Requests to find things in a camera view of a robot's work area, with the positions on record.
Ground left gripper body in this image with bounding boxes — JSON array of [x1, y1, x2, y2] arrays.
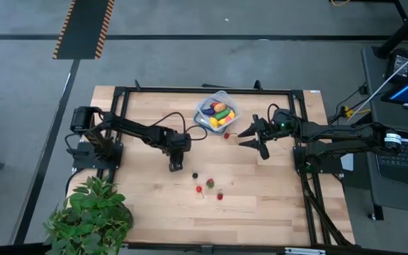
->
[[168, 132, 193, 174]]

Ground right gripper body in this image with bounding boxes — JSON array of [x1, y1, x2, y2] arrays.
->
[[253, 108, 298, 161]]

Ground green pea pod toy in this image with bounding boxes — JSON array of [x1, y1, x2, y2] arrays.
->
[[213, 109, 232, 121]]

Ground clear plastic tupperware container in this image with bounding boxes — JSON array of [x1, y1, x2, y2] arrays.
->
[[193, 90, 241, 135]]

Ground yellow power plug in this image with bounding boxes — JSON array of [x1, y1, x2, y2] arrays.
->
[[341, 106, 371, 118]]

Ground green leafy plant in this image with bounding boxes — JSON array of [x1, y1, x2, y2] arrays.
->
[[42, 175, 135, 255]]

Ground dark grey side desk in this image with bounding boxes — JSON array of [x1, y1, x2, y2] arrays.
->
[[361, 45, 408, 221]]

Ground black power adapter white label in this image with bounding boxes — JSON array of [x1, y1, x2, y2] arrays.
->
[[384, 49, 408, 84]]

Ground black mat with orange stripes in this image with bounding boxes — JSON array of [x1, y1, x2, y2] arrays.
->
[[52, 0, 115, 60]]

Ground black stand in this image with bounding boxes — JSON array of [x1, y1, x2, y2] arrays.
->
[[372, 0, 408, 60]]

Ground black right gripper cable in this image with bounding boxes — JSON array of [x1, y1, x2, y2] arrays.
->
[[267, 103, 280, 122]]

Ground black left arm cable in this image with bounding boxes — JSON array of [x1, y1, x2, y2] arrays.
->
[[150, 111, 209, 142]]

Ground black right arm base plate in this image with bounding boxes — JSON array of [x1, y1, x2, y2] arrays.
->
[[293, 145, 344, 175]]

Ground black aluminium table frame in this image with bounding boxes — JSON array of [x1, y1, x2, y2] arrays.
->
[[67, 79, 356, 254]]

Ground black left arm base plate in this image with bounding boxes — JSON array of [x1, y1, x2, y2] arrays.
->
[[72, 140, 124, 170]]

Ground white cable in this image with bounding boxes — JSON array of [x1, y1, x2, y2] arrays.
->
[[345, 41, 408, 125]]

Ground silver aluminium bracket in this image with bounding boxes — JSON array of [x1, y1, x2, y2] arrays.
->
[[284, 246, 327, 255]]

